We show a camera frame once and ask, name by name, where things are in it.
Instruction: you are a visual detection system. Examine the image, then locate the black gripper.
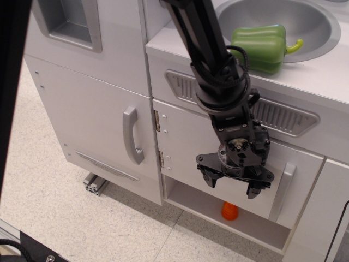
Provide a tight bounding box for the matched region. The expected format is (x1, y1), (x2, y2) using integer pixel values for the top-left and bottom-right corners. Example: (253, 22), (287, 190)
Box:
(196, 145), (274, 199)

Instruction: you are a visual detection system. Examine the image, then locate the white cabinet door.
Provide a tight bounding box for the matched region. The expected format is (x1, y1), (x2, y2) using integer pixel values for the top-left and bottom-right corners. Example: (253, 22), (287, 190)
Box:
(282, 159), (348, 261)
(152, 98), (326, 229)

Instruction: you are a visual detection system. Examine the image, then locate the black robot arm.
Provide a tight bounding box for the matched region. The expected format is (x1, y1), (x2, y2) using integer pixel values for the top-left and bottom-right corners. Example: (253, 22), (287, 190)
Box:
(165, 1), (274, 199)

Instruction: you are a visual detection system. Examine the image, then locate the white toy sink cabinet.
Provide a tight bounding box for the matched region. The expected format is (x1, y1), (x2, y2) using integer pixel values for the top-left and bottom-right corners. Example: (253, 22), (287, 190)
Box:
(146, 1), (348, 261)

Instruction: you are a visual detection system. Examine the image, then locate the white toy fridge cabinet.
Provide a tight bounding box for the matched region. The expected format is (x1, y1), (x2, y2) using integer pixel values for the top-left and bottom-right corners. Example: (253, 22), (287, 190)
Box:
(24, 1), (163, 204)

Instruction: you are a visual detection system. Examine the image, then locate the orange toy carrot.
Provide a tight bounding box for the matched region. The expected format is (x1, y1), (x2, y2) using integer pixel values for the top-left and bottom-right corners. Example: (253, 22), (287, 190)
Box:
(221, 201), (239, 221)

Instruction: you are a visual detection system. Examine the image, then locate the lower metal door hinge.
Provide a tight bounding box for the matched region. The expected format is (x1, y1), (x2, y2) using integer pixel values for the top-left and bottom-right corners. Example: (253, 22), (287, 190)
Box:
(158, 151), (164, 168)

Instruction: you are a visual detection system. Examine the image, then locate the metal door hinge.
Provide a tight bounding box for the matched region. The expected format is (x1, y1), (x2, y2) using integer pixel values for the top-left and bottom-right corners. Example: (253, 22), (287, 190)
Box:
(154, 110), (160, 132)
(158, 151), (164, 168)

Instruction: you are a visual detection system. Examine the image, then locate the grey vent grille panel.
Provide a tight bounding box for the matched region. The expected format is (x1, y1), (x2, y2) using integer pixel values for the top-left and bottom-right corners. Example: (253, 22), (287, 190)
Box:
(164, 70), (320, 137)

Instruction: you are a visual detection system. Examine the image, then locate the upper metal door hinge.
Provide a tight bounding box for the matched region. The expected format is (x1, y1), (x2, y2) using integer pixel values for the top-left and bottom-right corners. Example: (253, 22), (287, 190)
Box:
(154, 110), (160, 132)

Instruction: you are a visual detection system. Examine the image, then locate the aluminium extrusion bar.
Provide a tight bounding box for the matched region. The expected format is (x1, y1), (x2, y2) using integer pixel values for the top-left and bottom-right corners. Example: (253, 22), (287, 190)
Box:
(83, 172), (109, 196)

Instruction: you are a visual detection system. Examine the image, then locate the green toy bell pepper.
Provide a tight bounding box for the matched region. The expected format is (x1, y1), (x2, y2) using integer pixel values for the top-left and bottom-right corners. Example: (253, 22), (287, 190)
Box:
(231, 25), (304, 74)

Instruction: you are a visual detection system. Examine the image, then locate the silver round sink bowl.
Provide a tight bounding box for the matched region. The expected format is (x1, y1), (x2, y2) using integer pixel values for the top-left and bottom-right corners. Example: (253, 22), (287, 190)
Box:
(215, 1), (341, 63)

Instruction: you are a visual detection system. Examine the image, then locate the grey recessed dispenser panel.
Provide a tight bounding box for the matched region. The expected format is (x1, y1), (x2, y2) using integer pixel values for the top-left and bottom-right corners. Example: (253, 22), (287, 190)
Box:
(32, 1), (103, 53)

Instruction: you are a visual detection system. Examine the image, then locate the grey cabinet door handle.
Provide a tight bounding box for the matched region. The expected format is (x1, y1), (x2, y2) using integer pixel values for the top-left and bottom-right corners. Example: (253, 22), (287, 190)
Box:
(268, 163), (297, 222)

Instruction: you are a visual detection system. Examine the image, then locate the grey fridge door handle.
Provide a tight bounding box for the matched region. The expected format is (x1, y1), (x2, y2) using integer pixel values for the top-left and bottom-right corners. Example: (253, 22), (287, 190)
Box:
(122, 106), (144, 165)

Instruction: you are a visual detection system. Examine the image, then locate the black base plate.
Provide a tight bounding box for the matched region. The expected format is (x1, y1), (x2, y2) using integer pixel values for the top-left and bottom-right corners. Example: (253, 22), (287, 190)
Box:
(0, 230), (72, 262)

